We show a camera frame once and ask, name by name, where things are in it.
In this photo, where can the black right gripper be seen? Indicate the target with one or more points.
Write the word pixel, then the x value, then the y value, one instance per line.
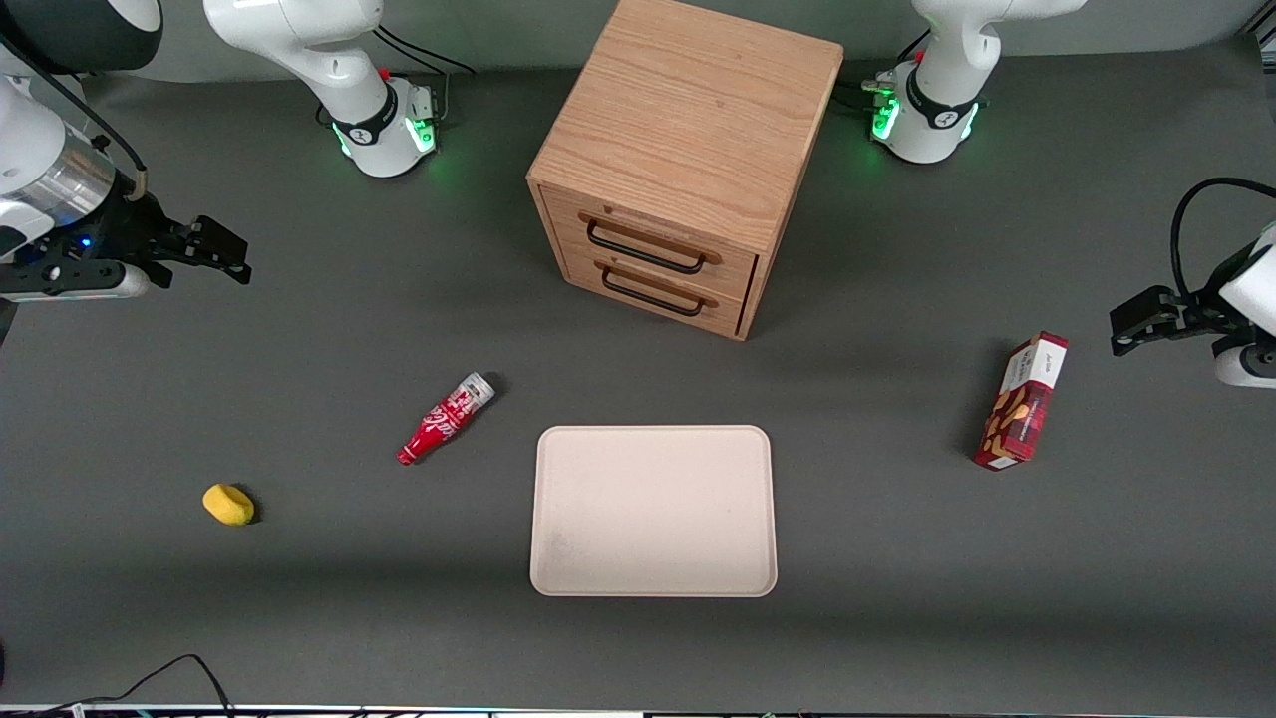
pixel 133 225

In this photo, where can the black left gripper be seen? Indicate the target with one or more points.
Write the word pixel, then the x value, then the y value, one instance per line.
pixel 1199 308

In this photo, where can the red coke bottle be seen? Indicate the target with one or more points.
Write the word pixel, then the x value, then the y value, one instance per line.
pixel 444 421

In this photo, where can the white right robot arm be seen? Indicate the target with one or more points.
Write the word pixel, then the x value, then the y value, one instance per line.
pixel 329 60

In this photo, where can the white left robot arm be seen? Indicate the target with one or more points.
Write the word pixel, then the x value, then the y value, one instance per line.
pixel 947 60

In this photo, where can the beige rectangular tray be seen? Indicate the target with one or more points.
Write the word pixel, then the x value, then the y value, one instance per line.
pixel 653 511

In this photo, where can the red cookie box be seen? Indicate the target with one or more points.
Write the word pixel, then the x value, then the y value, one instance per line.
pixel 1022 404

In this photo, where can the yellow lemon toy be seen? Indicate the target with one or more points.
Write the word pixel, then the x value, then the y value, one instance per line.
pixel 228 505

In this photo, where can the wooden drawer front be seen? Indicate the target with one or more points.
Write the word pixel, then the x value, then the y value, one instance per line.
pixel 638 299
pixel 648 231

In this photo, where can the wooden drawer cabinet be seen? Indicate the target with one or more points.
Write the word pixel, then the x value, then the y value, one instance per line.
pixel 688 110

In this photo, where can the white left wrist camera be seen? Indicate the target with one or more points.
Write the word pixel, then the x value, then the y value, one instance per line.
pixel 1244 367

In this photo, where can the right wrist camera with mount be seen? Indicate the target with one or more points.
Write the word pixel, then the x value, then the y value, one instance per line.
pixel 90 281

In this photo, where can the dark metal frame rail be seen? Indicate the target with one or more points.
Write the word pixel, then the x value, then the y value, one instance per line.
pixel 1261 35

